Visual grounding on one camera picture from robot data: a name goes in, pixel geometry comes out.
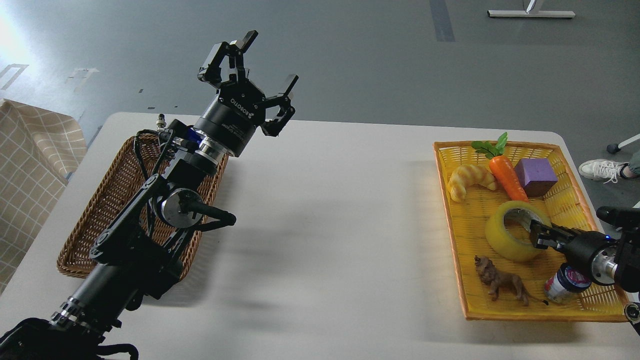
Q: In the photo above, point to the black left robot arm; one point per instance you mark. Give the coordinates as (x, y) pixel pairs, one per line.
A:
(138, 253)

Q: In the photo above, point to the brown toy lion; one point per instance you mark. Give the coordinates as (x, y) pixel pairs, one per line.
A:
(496, 279)

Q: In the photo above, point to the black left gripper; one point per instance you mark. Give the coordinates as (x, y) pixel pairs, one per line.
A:
(235, 115)

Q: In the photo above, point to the brown wicker basket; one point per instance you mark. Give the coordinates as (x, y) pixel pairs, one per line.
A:
(118, 186)

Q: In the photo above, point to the white stand base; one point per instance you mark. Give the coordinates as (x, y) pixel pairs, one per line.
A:
(531, 11)

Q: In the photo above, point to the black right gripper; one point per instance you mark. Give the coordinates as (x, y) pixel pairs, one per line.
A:
(590, 252)

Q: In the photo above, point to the small jar with dark lid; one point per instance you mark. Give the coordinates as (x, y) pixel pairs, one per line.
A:
(565, 285)

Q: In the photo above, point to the toy croissant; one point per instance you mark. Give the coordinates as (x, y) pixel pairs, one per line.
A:
(468, 175)

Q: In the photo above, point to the white office chair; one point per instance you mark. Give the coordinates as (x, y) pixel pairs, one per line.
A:
(615, 148)

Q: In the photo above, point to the white sneaker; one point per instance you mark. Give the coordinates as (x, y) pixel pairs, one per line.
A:
(602, 170)

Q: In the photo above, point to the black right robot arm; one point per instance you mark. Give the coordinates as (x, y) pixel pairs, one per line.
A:
(627, 219)

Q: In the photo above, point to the toy carrot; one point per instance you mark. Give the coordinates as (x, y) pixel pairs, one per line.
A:
(501, 167)

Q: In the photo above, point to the purple foam cube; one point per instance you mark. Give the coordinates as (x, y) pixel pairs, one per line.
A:
(536, 176)

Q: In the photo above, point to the grey trouser leg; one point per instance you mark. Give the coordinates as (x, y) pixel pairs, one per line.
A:
(632, 169)

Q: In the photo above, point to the yellow tape roll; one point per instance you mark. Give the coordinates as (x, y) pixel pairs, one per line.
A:
(502, 241)

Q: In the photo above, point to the beige checkered cloth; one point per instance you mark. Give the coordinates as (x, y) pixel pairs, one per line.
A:
(39, 149)

